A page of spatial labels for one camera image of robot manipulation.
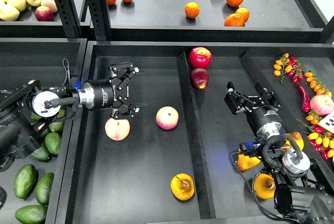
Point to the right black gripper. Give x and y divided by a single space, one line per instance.
264 121

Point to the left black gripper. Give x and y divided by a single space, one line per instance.
113 92

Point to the green avocado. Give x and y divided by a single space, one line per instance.
24 181

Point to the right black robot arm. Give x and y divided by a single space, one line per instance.
302 194

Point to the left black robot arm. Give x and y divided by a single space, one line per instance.
29 110

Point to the yellow pear bottom of pile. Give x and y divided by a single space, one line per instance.
264 186

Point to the yellow pear in middle tray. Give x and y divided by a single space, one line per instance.
182 186

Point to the pink apple left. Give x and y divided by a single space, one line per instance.
117 129

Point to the pink apple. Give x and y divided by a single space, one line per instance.
167 118
117 129

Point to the cherry tomato bunch upper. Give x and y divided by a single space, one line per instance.
288 66

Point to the cherry tomato bunch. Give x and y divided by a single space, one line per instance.
321 139
288 66

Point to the red chili pepper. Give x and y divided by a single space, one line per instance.
305 100

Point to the pink apple centre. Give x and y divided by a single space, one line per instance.
167 118

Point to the dark red apple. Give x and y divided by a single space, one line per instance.
199 78

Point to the black left tray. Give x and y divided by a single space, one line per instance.
22 60

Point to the black tray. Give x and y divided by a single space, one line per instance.
128 181
22 60

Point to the bright red apple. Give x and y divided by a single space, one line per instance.
200 57

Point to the pink apple right tray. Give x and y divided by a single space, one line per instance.
322 104

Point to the checkered marker card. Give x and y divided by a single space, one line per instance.
327 122

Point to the cherry tomato bunch lower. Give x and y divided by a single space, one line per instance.
321 139

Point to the black centre tray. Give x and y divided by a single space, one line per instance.
128 181

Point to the orange on shelf centre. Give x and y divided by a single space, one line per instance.
192 10

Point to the red apple on shelf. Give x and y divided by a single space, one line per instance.
43 13

